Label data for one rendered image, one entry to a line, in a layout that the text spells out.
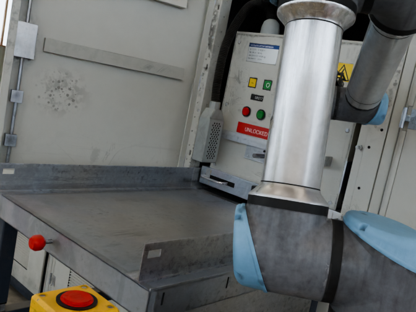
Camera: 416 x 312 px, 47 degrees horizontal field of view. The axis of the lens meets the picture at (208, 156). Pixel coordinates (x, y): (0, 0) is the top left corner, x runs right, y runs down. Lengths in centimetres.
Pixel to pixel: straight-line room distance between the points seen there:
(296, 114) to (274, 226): 16
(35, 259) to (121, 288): 166
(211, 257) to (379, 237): 40
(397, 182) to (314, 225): 62
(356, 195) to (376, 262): 68
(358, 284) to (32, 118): 113
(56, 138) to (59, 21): 35
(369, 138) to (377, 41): 48
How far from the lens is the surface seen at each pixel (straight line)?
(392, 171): 127
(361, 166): 132
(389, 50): 88
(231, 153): 161
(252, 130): 156
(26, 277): 261
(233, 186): 159
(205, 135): 154
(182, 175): 163
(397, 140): 129
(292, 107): 68
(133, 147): 165
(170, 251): 86
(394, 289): 68
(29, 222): 113
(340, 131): 140
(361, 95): 101
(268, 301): 117
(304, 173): 67
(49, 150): 157
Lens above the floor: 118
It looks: 8 degrees down
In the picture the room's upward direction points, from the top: 11 degrees clockwise
